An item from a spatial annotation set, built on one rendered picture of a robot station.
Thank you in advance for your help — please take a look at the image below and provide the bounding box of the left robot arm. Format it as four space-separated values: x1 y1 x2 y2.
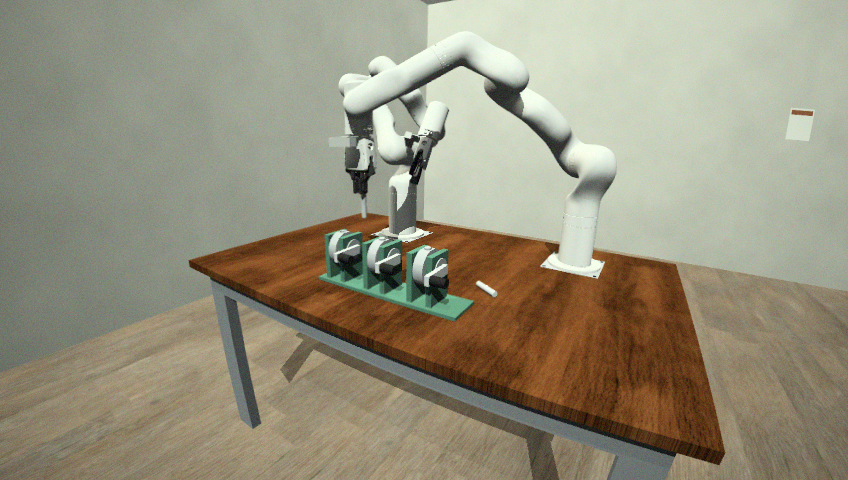
329 32 617 274

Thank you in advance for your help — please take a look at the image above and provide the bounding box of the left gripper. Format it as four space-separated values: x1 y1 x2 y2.
345 136 377 194

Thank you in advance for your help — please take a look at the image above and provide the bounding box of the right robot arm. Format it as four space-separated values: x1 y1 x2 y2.
339 56 449 239

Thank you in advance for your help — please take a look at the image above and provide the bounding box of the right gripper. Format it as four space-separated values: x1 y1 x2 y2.
409 136 436 185

